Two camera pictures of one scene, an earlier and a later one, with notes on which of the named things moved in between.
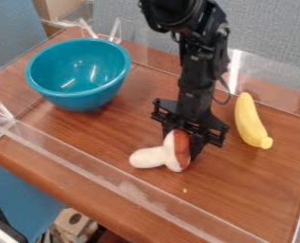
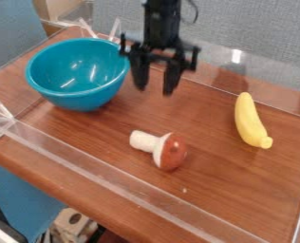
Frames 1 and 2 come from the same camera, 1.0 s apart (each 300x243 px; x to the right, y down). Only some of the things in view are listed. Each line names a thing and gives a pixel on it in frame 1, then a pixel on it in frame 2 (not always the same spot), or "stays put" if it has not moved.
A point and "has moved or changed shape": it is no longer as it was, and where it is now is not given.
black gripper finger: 168,126 to 140,62
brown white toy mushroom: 174,153 has moved or changed shape
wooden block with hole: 73,227 stays put
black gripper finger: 199,142 to 175,68
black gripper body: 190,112 to 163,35
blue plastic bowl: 79,73 stays put
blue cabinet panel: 27,202 stays put
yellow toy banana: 248,121 stays put
